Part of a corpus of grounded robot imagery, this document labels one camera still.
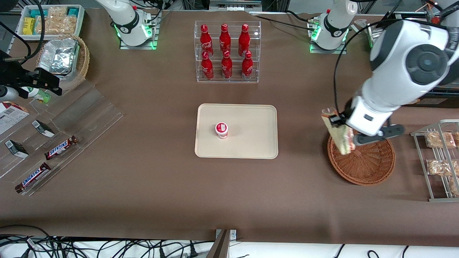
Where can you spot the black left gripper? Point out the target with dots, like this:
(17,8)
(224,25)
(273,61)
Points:
(346,109)

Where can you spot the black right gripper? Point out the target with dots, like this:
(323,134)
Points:
(15,76)

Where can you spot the triangle sandwich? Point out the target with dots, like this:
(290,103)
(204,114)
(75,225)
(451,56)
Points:
(342,138)

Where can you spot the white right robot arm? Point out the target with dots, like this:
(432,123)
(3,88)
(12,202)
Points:
(125,19)

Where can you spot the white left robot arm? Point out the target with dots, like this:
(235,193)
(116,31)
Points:
(412,64)

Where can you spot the light wicker basket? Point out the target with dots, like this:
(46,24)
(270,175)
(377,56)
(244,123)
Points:
(83,61)

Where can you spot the round brown wicker basket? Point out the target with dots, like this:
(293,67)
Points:
(365,168)

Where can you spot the beige plastic tray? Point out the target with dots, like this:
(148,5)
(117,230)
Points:
(251,143)

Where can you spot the green white small bottle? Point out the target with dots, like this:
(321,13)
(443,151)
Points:
(37,94)

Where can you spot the stack of foil trays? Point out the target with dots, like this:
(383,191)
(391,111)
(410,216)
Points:
(59,55)

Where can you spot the small black white box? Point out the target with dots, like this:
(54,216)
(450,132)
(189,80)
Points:
(43,128)
(16,148)

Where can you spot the red white printed box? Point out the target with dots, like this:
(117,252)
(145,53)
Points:
(10,116)

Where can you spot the clear acrylic stepped display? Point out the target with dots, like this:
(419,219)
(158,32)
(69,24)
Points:
(89,118)

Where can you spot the clear rice cracker bag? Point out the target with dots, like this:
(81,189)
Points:
(69,24)
(57,12)
(48,25)

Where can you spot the yellow snack packet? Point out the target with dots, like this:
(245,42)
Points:
(28,25)

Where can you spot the brown snickers bar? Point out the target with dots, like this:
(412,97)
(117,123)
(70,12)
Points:
(33,178)
(61,148)

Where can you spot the white plastic snack bin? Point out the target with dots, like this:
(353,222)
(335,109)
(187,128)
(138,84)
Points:
(80,21)

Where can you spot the teal snack packet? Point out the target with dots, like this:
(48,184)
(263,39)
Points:
(36,13)
(72,11)

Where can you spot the clear plastic wrapper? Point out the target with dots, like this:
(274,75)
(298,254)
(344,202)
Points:
(360,24)

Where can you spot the red cola bottle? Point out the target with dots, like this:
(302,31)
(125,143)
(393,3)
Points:
(205,41)
(247,68)
(226,67)
(225,39)
(207,68)
(244,40)

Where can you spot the clear bag of pastry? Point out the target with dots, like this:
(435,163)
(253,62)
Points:
(456,138)
(439,167)
(439,139)
(454,187)

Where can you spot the black machine with yellow panel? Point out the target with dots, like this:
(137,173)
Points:
(441,96)

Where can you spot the clear acrylic bottle rack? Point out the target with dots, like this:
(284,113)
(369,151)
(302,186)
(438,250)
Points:
(233,80)

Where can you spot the red white yogurt cup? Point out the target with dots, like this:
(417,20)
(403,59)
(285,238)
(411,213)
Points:
(221,129)

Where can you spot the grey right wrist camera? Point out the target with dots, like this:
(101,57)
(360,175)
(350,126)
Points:
(7,94)

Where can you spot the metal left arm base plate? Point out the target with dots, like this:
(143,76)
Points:
(322,51)

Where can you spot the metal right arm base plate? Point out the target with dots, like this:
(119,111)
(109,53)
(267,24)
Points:
(152,39)

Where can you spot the aluminium frame beam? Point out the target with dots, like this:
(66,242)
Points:
(235,4)

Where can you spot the aluminium profile bracket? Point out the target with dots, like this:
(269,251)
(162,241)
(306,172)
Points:
(224,243)

